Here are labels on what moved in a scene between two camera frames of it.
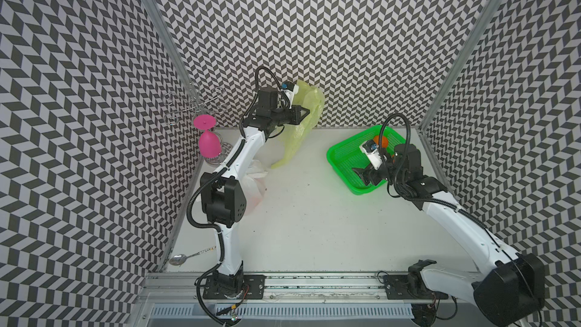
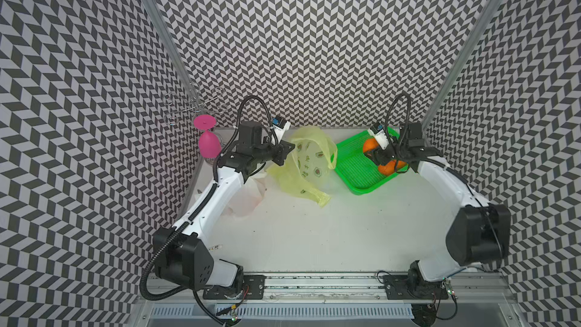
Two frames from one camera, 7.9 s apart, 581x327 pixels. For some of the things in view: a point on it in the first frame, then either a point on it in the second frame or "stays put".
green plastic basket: [347, 155] stays put
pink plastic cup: [209, 144] stays put
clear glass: [194, 101] stays put
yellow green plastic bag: [309, 97] to [304, 169]
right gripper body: [383, 172] to [393, 151]
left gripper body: [287, 116] to [277, 154]
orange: [384, 141] to [370, 144]
